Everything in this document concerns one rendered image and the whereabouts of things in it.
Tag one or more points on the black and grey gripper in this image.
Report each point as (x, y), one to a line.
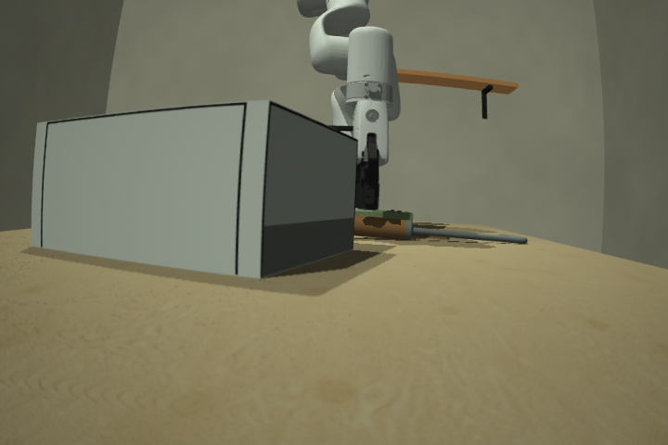
(374, 131)

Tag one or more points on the tool with wooden handle and grey metal rod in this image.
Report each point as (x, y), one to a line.
(401, 229)

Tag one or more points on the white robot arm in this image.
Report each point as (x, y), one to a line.
(368, 55)

